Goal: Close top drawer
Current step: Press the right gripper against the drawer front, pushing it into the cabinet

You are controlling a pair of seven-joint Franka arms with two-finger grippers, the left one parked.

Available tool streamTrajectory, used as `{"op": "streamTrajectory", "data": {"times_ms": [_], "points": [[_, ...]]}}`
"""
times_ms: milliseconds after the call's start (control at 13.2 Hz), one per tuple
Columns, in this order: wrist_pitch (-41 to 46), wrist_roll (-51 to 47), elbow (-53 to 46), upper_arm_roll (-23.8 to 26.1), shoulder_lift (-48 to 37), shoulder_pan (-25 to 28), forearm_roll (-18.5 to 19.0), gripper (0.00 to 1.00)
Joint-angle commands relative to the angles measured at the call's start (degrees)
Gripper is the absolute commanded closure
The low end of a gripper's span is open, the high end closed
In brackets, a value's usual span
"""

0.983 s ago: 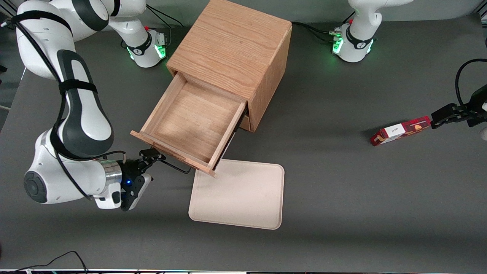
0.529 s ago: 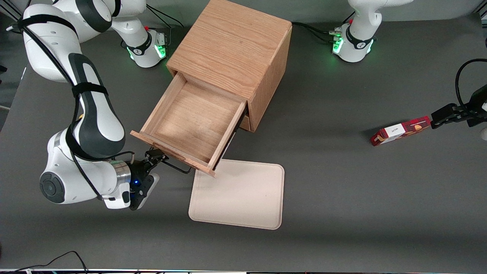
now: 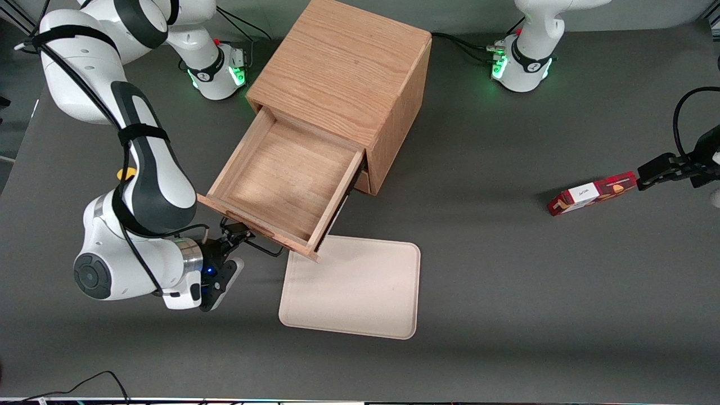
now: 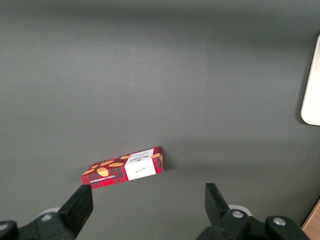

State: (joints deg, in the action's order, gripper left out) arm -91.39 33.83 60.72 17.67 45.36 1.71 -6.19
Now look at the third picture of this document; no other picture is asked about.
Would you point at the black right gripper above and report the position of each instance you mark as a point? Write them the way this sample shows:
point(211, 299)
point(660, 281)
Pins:
point(212, 251)

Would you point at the wooden drawer cabinet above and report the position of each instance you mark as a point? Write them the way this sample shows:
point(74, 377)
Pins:
point(343, 67)

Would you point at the red snack box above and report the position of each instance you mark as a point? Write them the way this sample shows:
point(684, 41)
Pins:
point(590, 194)

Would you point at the aluminium frame rail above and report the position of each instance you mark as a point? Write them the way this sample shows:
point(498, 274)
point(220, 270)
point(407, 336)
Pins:
point(711, 19)

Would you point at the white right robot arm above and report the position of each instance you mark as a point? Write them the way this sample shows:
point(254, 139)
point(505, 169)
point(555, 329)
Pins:
point(152, 185)

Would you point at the yellow lemon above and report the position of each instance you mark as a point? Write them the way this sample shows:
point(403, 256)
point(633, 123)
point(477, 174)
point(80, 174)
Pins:
point(125, 174)

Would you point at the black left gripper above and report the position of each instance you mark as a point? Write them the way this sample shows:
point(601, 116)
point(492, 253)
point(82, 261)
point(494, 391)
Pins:
point(704, 147)

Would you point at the beige plastic tray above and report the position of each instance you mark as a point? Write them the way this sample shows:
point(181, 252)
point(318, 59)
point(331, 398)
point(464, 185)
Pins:
point(360, 292)

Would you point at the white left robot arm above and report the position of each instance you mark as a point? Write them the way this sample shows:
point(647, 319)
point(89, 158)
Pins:
point(531, 62)

